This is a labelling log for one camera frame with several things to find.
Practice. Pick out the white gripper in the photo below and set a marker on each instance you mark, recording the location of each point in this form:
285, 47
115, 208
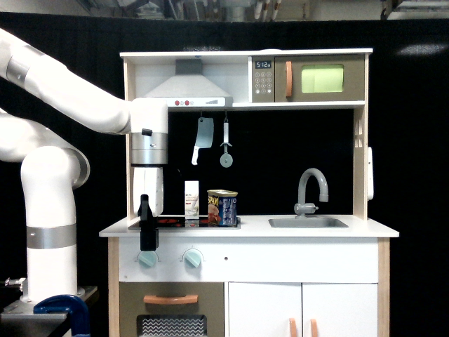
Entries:
147, 203

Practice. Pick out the blue spam can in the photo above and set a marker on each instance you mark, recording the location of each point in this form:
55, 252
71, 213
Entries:
222, 208

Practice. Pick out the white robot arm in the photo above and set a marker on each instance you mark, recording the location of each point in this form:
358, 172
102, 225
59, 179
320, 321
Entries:
51, 168

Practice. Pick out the grey toy sink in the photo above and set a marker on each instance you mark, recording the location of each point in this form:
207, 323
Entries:
307, 223

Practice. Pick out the left teal knob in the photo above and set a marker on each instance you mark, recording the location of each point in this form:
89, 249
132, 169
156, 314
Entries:
147, 259

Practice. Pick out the teal knob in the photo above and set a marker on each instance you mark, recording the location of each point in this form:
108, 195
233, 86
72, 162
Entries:
147, 259
192, 258

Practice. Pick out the black toy stovetop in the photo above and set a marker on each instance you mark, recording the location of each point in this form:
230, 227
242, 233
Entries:
177, 223

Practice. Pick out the right teal knob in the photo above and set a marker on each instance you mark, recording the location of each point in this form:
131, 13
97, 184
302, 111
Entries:
192, 258

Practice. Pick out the white milk carton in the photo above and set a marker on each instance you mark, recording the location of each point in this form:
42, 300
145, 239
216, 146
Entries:
191, 199

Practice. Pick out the toy oven door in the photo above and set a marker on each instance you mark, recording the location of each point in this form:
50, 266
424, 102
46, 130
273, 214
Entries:
205, 317

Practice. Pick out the blue clamp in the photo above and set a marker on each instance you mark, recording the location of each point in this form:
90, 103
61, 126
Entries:
72, 305

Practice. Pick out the toy pizza cutter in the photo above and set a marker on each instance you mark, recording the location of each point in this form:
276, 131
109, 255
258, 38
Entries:
226, 159

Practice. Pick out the toy cleaver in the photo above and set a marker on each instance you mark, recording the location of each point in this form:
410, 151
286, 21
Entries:
204, 137

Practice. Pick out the left white cabinet door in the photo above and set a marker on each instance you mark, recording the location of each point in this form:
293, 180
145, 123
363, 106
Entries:
265, 309

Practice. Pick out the white cabinet door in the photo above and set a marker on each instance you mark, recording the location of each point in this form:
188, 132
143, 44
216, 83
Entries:
265, 309
339, 309

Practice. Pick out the grey range hood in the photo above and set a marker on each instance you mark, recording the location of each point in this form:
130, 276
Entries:
189, 88

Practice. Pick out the right white cabinet door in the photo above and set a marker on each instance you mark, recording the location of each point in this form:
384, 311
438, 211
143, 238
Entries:
339, 309

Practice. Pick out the toy microwave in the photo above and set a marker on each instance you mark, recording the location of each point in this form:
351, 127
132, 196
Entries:
307, 78

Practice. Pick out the wooden toy kitchen frame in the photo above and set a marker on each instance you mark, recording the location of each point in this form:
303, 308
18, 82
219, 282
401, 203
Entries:
256, 252

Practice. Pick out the grey metal base plate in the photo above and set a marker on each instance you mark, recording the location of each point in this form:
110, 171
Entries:
23, 308

